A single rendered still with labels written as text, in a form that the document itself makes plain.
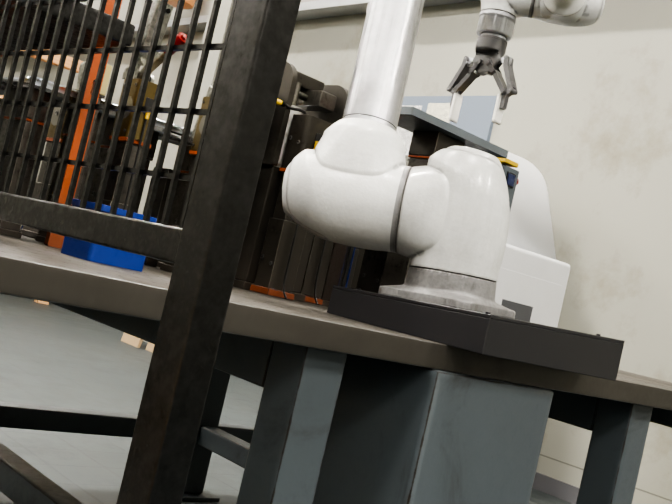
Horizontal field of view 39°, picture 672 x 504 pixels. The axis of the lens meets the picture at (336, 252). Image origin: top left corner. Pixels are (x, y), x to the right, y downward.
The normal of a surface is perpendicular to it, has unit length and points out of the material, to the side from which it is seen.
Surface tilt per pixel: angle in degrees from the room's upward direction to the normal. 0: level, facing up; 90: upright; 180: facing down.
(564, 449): 90
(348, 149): 76
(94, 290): 90
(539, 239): 71
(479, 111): 90
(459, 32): 90
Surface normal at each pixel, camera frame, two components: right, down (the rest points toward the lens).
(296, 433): 0.64, 0.12
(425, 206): -0.21, -0.12
